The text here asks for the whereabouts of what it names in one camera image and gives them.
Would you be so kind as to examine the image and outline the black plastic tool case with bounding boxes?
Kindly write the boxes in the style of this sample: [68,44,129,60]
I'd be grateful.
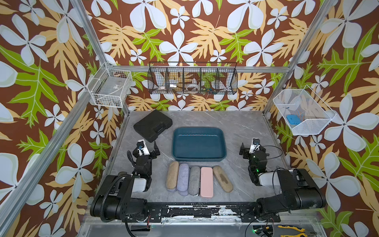
[133,110,173,143]

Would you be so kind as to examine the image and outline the yellow handled pliers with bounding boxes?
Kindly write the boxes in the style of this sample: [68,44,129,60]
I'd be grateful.
[277,225,308,237]

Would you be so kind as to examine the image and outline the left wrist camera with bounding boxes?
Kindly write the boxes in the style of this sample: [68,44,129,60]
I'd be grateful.
[136,139,150,156]

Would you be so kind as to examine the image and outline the black wire basket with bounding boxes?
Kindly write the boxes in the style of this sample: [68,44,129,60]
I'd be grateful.
[147,62,238,95]

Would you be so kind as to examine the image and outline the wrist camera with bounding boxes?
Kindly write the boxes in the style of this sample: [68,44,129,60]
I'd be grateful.
[249,138,261,154]
[136,139,150,156]

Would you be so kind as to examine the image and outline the stained tan glasses case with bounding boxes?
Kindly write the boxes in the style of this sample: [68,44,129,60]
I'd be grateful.
[213,166,234,193]

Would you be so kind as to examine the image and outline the white mesh basket right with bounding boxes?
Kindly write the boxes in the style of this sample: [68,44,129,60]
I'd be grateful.
[273,86,337,136]

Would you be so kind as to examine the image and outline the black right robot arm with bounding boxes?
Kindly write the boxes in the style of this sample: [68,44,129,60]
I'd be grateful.
[239,141,327,220]

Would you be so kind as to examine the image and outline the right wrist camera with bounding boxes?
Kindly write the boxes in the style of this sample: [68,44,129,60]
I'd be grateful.
[249,138,261,154]

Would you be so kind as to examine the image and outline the white wire basket left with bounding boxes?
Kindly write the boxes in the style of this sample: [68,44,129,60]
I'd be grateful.
[87,63,133,108]

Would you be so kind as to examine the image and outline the pink hard glasses case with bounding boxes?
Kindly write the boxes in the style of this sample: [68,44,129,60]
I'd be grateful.
[200,167,214,198]

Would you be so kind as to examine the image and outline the blue item in basket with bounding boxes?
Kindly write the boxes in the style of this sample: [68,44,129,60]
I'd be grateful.
[286,115,302,126]

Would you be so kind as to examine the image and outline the grey fabric glasses case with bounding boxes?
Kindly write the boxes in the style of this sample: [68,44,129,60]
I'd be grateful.
[188,166,201,196]

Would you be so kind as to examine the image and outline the lilac fabric glasses case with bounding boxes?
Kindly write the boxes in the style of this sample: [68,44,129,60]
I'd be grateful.
[177,163,190,196]

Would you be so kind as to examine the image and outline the tan fabric glasses case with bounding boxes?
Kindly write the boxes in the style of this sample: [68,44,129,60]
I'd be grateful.
[166,161,180,192]

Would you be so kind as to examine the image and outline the teal plastic storage box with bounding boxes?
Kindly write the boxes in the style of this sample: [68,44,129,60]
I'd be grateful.
[172,126,227,162]

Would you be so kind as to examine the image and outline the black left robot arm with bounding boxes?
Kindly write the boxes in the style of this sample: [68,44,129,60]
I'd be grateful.
[90,140,160,223]

